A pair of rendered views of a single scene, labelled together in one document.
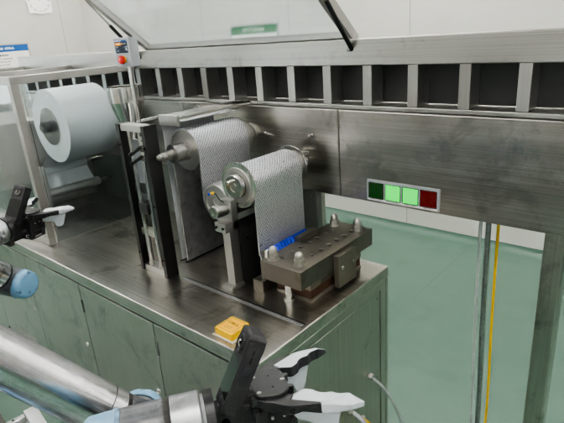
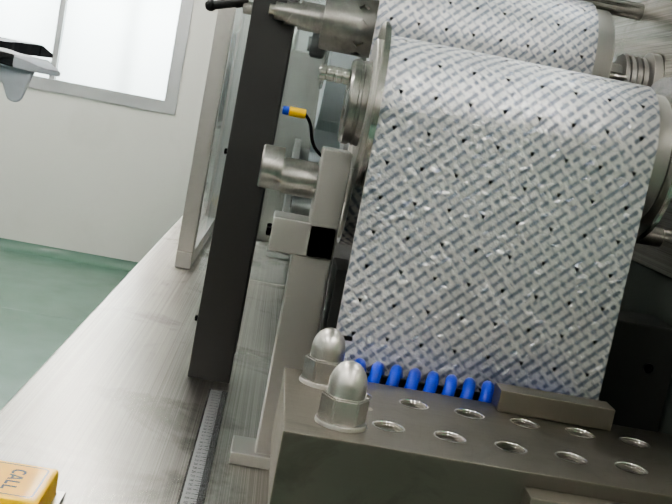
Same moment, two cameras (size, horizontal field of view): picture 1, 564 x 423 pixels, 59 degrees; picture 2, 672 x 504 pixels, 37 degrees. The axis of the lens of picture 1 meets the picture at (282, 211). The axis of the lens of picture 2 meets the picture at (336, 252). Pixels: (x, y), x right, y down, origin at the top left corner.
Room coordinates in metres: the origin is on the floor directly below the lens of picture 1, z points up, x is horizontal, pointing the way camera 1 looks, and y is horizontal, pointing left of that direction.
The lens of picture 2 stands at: (0.85, -0.49, 1.24)
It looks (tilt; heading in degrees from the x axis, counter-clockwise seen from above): 8 degrees down; 44
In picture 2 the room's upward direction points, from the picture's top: 11 degrees clockwise
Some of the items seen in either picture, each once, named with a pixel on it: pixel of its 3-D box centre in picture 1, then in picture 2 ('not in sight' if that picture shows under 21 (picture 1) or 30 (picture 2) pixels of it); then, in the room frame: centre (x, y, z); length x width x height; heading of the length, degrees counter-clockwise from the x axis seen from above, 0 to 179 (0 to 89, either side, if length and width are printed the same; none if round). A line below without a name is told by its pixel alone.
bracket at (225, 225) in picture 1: (228, 244); (287, 306); (1.49, 0.18, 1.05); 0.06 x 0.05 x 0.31; 138
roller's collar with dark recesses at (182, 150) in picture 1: (179, 152); (349, 24); (1.65, 0.33, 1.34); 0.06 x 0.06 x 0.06; 48
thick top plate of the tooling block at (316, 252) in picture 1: (319, 252); (539, 477); (1.50, -0.11, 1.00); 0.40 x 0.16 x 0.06; 138
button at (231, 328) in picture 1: (232, 328); (1, 492); (1.22, 0.16, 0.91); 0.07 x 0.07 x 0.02; 48
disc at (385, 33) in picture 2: (238, 185); (370, 105); (1.50, 0.13, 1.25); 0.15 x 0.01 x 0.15; 48
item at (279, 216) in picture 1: (281, 217); (483, 293); (1.55, 0.00, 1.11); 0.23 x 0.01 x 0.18; 138
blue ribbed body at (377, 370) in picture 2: (289, 242); (471, 398); (1.54, -0.01, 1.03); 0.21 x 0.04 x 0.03; 138
